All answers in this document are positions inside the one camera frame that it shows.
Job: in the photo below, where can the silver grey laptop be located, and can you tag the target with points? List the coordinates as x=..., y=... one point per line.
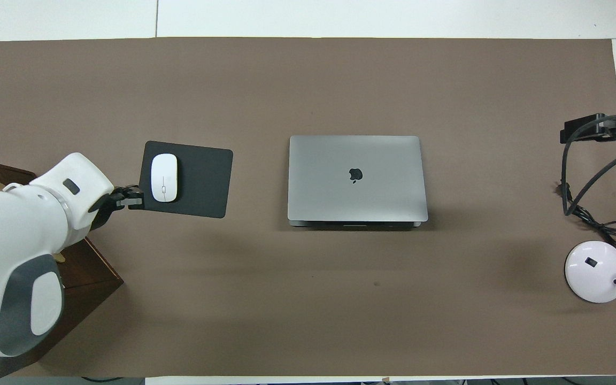
x=329, y=182

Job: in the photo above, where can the white desk lamp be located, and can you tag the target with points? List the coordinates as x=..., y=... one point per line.
x=594, y=272

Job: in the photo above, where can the white computer mouse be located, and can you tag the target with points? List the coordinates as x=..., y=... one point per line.
x=164, y=177

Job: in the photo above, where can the dark brown wooden box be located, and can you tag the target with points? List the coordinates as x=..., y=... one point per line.
x=94, y=272

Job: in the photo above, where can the black mouse pad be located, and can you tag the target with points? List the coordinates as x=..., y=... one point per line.
x=203, y=182

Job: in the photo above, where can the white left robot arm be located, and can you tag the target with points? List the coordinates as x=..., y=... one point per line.
x=14, y=240

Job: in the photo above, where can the brown table mat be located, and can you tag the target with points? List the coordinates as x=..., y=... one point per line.
x=308, y=321

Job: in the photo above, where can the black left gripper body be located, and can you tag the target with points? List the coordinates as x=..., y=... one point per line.
x=106, y=206

